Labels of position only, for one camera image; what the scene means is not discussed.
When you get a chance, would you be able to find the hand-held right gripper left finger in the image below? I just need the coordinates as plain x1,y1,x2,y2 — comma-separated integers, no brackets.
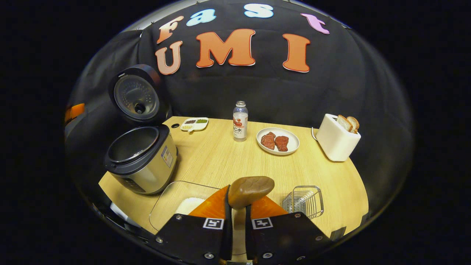
155,185,233,264

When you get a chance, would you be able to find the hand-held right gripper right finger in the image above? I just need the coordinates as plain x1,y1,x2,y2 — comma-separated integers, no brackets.
245,195,332,262

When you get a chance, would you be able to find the white rice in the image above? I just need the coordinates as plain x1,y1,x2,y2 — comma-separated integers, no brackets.
176,197,206,216

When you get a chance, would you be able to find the metal wire chopstick holder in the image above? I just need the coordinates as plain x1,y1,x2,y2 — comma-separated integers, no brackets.
281,185,324,220

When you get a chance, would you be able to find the wooden spoon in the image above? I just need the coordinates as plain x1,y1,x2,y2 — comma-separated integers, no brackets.
228,176,275,256

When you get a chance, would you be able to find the black silver rice cooker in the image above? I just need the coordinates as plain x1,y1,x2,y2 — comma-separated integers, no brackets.
103,64,178,195

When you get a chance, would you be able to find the clear rice container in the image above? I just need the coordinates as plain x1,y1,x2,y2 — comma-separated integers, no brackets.
149,180,236,236

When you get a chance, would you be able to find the red steak piece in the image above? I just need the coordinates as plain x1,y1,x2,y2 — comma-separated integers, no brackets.
261,132,276,150
275,135,290,152

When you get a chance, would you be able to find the white round plate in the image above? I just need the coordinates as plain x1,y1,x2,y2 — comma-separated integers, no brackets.
256,127,300,155

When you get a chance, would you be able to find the white toaster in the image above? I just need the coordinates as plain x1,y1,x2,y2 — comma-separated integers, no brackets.
316,113,362,162

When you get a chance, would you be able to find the white divided condiment dish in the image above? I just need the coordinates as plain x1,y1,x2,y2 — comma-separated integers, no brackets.
180,117,209,132

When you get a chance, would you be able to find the clear drink bottle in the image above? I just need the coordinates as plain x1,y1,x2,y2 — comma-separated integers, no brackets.
233,100,248,142

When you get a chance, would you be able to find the black backdrop cloth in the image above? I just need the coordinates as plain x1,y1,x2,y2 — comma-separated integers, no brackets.
66,0,414,236

